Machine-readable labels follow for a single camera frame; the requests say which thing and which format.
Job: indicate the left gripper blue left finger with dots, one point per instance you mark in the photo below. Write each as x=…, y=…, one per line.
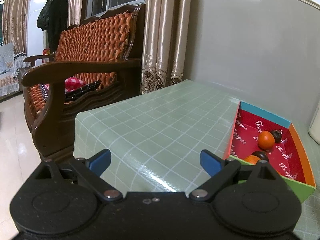
x=88, y=172

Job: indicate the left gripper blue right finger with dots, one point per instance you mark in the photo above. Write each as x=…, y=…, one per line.
x=223, y=173

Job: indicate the red cardboard tray box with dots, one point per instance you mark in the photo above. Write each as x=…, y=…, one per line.
x=257, y=134

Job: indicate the orange tangerine near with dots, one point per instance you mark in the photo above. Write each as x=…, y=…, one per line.
x=252, y=159

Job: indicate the dark mangosteen near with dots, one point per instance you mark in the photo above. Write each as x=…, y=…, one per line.
x=261, y=155

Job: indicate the dark mangosteen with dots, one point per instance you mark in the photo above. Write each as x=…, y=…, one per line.
x=277, y=134
x=261, y=155

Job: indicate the orange tangerine in tray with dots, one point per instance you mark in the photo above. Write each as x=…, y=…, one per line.
x=265, y=140

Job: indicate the dark mangosteen far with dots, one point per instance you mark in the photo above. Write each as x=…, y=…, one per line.
x=277, y=134

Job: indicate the green checkered tablecloth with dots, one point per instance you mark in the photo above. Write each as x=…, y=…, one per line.
x=155, y=139

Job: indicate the red white checkered cloth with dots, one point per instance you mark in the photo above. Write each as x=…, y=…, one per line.
x=73, y=83

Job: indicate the white thermos jug grey lid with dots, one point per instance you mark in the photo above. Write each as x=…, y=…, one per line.
x=314, y=128

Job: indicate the wooden sofa orange cushion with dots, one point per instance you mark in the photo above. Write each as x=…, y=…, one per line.
x=107, y=48

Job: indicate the grey sofa with cover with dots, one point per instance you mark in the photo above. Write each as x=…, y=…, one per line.
x=12, y=69

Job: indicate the white refrigerator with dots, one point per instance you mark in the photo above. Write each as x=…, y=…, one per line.
x=36, y=38

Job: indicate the beige satin curtain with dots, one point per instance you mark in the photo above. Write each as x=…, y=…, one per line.
x=165, y=43

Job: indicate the black jacket hanging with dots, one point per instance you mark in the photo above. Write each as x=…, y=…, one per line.
x=53, y=19

